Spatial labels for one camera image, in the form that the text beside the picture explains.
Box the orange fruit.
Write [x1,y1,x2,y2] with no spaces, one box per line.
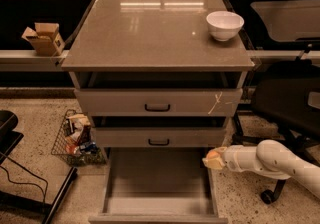
[206,150,219,159]

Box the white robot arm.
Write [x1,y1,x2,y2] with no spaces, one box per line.
[202,140,320,198]

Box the bottom grey open drawer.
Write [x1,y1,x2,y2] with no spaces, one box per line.
[89,147,228,224]

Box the grey drawer cabinet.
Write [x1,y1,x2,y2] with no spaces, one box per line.
[61,0,256,166]

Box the middle grey drawer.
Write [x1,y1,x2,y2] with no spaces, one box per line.
[92,127,226,147]

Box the top grey drawer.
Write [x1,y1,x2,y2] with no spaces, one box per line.
[75,89,242,117]

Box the black office chair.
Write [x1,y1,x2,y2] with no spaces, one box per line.
[231,60,320,204]

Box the white ceramic bowl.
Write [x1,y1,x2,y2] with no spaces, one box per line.
[206,11,244,41]

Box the open cardboard box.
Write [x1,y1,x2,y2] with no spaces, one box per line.
[22,22,65,56]

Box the black stand base left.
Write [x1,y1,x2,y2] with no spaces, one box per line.
[0,110,78,224]

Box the wire basket with items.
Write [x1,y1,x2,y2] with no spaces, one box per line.
[51,110,105,167]

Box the black cable on floor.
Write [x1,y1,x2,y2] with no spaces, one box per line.
[0,151,49,209]

